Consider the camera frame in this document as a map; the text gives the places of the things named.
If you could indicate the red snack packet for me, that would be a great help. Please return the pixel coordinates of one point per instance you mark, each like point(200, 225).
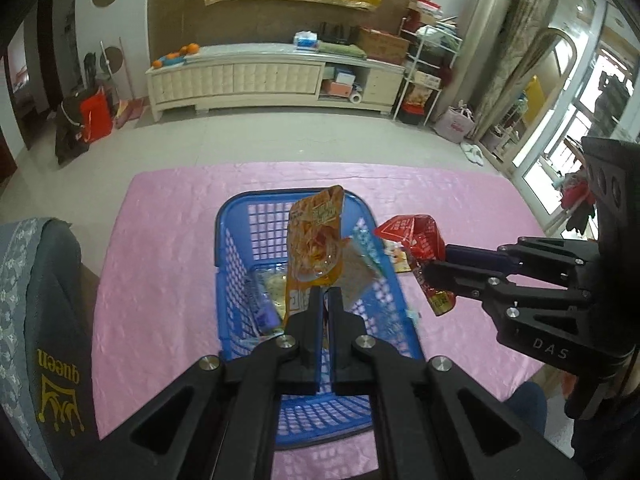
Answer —
point(415, 235)

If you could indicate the brown cardboard box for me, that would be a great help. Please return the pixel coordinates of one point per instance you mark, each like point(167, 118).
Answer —
point(382, 45)

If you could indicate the white metal rack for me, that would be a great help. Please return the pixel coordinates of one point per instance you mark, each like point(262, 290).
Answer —
point(425, 60)

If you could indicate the person's leg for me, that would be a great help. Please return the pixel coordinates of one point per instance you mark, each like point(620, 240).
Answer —
point(527, 402)

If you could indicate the standing air conditioner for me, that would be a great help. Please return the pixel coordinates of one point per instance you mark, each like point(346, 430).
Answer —
point(487, 50)

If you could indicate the white paper roll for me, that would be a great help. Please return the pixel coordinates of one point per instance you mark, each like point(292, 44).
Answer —
point(356, 98)

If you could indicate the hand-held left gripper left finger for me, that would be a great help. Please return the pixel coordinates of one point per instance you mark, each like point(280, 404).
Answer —
point(312, 320)

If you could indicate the green folded cloth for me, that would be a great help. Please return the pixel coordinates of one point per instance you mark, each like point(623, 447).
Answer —
point(341, 50)

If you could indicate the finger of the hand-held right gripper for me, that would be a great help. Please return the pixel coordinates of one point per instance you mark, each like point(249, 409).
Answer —
point(475, 257)
point(450, 275)

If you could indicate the red hanging clothes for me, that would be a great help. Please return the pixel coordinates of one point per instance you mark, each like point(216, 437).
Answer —
point(580, 197)

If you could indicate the purple snack packet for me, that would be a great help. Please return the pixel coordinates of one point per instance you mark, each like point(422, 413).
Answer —
point(265, 312)

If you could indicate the pink quilted bed cover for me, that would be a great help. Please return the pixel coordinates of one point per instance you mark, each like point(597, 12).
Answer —
point(160, 270)

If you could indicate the orange snack packet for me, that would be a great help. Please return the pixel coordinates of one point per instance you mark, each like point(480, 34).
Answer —
point(315, 230)

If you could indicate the red bag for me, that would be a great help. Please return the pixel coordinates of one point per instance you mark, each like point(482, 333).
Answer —
point(96, 115)

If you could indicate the plate of oranges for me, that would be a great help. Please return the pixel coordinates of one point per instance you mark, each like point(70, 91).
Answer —
point(175, 55)

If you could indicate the orange box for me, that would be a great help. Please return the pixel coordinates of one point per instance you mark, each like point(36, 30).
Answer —
point(340, 89)

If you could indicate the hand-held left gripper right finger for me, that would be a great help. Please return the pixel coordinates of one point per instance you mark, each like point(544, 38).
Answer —
point(340, 320)

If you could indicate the blue tissue box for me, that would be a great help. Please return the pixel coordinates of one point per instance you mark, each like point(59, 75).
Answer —
point(306, 40)

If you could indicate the black bag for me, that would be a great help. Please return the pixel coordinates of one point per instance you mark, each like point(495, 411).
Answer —
point(70, 127)

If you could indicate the beige curtain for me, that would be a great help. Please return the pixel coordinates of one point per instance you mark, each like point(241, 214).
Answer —
point(525, 10)

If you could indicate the blue plastic basket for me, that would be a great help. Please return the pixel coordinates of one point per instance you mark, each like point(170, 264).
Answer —
point(240, 240)

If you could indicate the pink shopping bag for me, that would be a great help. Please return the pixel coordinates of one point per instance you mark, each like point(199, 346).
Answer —
point(454, 125)

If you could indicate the white slipper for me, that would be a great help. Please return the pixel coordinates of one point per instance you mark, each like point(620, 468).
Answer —
point(477, 158)
point(467, 149)

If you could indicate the small light blue packet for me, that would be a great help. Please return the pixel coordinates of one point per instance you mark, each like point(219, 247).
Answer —
point(360, 270)

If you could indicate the white tv cabinet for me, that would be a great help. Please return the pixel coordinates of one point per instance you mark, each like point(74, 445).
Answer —
point(250, 80)

